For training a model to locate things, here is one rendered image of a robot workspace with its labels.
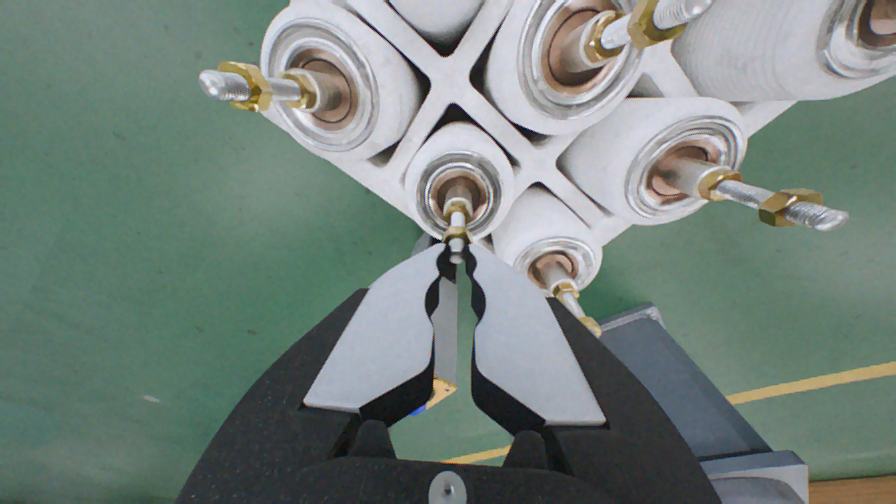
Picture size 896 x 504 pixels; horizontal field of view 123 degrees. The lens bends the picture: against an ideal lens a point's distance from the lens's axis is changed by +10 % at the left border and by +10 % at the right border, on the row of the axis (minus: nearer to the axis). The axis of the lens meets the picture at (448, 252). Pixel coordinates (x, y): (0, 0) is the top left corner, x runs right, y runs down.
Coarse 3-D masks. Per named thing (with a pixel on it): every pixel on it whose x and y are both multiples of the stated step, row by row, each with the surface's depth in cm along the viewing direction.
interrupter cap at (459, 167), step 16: (432, 160) 18; (448, 160) 18; (464, 160) 18; (480, 160) 18; (432, 176) 19; (448, 176) 19; (464, 176) 19; (480, 176) 19; (496, 176) 19; (416, 192) 20; (432, 192) 20; (480, 192) 20; (496, 192) 19; (416, 208) 20; (432, 208) 20; (480, 208) 20; (496, 208) 20; (432, 224) 21; (480, 224) 21
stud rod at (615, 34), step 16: (672, 0) 8; (688, 0) 7; (704, 0) 7; (624, 16) 10; (656, 16) 8; (672, 16) 8; (688, 16) 7; (608, 32) 11; (624, 32) 10; (608, 48) 12
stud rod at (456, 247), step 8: (456, 216) 16; (456, 224) 15; (464, 224) 16; (456, 240) 13; (448, 248) 13; (456, 248) 12; (464, 248) 13; (448, 256) 12; (456, 256) 12; (464, 256) 12
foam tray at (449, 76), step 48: (336, 0) 20; (384, 0) 27; (432, 48) 21; (480, 48) 20; (432, 96) 22; (480, 96) 22; (672, 96) 22; (528, 144) 24; (384, 192) 27; (576, 192) 26; (480, 240) 32
